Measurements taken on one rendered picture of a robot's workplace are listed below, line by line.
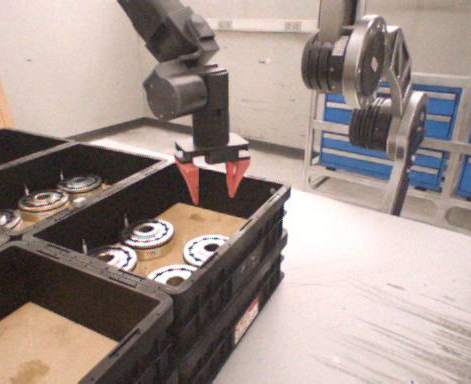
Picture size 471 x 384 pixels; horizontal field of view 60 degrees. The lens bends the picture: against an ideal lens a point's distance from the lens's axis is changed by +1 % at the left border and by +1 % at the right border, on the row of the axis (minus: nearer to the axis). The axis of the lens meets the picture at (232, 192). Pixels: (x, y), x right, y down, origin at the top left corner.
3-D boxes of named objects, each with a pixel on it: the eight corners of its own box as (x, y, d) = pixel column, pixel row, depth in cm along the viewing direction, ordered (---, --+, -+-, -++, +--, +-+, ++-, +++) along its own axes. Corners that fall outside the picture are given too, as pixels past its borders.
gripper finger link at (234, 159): (251, 201, 65) (252, 146, 62) (210, 209, 63) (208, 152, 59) (235, 186, 71) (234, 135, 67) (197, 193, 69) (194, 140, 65)
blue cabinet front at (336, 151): (319, 164, 265) (327, 76, 242) (438, 190, 227) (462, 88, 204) (317, 165, 263) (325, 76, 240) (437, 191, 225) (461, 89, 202)
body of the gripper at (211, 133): (250, 154, 62) (250, 106, 59) (186, 164, 59) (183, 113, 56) (233, 143, 68) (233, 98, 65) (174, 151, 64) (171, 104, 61)
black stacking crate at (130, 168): (85, 183, 111) (79, 143, 106) (174, 205, 98) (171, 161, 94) (-71, 253, 79) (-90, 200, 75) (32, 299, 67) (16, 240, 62)
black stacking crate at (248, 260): (175, 205, 98) (172, 162, 94) (289, 235, 86) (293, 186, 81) (33, 300, 66) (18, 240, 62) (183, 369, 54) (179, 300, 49)
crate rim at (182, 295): (172, 168, 94) (172, 159, 93) (293, 193, 82) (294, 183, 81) (19, 251, 62) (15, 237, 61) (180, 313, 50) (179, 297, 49)
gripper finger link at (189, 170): (231, 205, 64) (230, 149, 60) (188, 214, 62) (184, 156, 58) (216, 190, 70) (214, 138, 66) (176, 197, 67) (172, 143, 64)
